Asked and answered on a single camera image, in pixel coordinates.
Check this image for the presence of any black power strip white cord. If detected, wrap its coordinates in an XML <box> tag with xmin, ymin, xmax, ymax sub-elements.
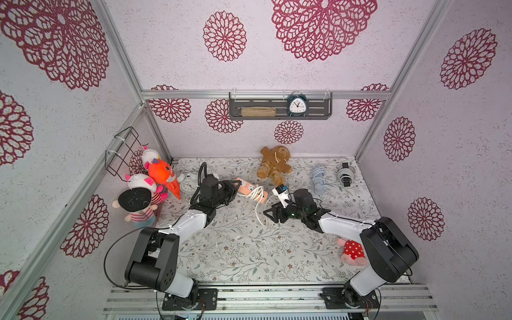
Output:
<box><xmin>337</xmin><ymin>161</ymin><xmax>357</xmax><ymax>189</ymax></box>

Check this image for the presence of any blue power strip with cord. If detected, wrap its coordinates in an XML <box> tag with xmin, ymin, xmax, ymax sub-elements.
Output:
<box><xmin>311</xmin><ymin>166</ymin><xmax>326</xmax><ymax>197</ymax></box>

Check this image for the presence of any white round alarm clock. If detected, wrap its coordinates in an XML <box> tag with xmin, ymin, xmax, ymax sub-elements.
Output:
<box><xmin>177</xmin><ymin>171</ymin><xmax>199</xmax><ymax>194</ymax></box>

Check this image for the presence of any brown teddy bear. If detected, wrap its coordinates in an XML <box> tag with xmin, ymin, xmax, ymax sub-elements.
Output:
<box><xmin>257</xmin><ymin>145</ymin><xmax>293</xmax><ymax>186</ymax></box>

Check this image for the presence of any pink red dotted plush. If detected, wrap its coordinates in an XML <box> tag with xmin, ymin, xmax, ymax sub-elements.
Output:
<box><xmin>336</xmin><ymin>238</ymin><xmax>368</xmax><ymax>267</ymax></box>

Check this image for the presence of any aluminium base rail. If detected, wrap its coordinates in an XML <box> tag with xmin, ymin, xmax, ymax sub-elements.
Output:
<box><xmin>101</xmin><ymin>282</ymin><xmax>438</xmax><ymax>315</ymax></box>

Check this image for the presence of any teal alarm clock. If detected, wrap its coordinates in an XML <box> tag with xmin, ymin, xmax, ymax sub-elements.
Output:
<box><xmin>287</xmin><ymin>94</ymin><xmax>309</xmax><ymax>117</ymax></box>

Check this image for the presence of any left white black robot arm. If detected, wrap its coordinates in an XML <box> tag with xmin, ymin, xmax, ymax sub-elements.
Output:
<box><xmin>124</xmin><ymin>174</ymin><xmax>241</xmax><ymax>301</ymax></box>

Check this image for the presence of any black wire basket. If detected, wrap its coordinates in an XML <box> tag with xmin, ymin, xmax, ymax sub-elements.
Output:
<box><xmin>103</xmin><ymin>127</ymin><xmax>147</xmax><ymax>182</ymax></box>

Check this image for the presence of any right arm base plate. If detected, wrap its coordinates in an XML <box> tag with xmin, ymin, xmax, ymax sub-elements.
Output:
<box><xmin>319</xmin><ymin>287</ymin><xmax>380</xmax><ymax>310</ymax></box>

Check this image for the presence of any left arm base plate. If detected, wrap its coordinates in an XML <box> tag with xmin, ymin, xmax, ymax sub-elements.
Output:
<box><xmin>162</xmin><ymin>288</ymin><xmax>219</xmax><ymax>311</ymax></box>

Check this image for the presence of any beige pouch on shelf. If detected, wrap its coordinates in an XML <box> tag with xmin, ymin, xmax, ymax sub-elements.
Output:
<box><xmin>241</xmin><ymin>107</ymin><xmax>277</xmax><ymax>118</ymax></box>

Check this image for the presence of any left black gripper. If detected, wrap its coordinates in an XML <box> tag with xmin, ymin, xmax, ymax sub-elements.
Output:
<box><xmin>213</xmin><ymin>179</ymin><xmax>241</xmax><ymax>208</ymax></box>

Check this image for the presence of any orange fox plush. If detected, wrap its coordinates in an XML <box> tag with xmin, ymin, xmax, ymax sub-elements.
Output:
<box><xmin>144</xmin><ymin>159</ymin><xmax>181</xmax><ymax>200</ymax></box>

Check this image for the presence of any pink striped pig plush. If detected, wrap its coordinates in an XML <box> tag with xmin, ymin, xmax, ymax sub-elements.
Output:
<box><xmin>125</xmin><ymin>146</ymin><xmax>169</xmax><ymax>229</ymax></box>

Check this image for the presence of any pink power strip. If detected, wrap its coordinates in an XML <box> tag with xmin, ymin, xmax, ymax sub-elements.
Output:
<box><xmin>237</xmin><ymin>177</ymin><xmax>268</xmax><ymax>203</ymax></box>

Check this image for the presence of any black-haired doll plush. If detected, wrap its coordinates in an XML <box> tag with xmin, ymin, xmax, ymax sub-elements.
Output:
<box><xmin>112</xmin><ymin>187</ymin><xmax>157</xmax><ymax>227</ymax></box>

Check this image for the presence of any grey wall shelf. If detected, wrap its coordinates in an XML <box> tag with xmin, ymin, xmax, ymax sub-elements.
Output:
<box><xmin>228</xmin><ymin>91</ymin><xmax>333</xmax><ymax>120</ymax></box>

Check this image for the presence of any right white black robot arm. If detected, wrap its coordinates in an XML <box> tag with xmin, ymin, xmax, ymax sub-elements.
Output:
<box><xmin>263</xmin><ymin>185</ymin><xmax>419</xmax><ymax>307</ymax></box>

